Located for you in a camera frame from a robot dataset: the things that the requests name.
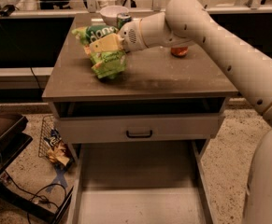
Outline white ceramic bowl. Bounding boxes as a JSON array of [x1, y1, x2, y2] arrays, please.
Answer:
[[100, 6, 129, 26]]

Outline red cola can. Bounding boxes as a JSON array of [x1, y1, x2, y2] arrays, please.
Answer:
[[171, 47, 188, 58]]

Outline open grey middle drawer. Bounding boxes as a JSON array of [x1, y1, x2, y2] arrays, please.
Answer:
[[66, 141, 217, 224]]

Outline black floor cable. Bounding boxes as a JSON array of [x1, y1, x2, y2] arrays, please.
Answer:
[[0, 168, 68, 224]]

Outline grey drawer cabinet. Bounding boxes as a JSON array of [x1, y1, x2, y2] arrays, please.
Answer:
[[41, 10, 239, 224]]

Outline snack bags in basket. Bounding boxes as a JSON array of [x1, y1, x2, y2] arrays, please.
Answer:
[[43, 129, 73, 167]]

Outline grey top drawer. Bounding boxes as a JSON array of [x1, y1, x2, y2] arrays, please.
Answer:
[[55, 114, 224, 144]]

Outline green rice chip bag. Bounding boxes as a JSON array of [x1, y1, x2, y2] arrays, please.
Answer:
[[72, 25, 127, 79]]

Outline black drawer handle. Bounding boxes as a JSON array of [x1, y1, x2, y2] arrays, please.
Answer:
[[125, 130, 153, 139]]

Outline wire mesh basket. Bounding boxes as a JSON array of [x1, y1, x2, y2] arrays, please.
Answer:
[[38, 115, 54, 159]]

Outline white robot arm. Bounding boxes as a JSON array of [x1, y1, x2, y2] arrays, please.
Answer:
[[114, 0, 272, 224]]

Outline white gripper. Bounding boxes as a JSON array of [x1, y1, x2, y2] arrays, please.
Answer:
[[90, 20, 146, 52]]

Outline blue silver energy drink can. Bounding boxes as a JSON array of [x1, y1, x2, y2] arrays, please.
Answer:
[[117, 12, 132, 29]]

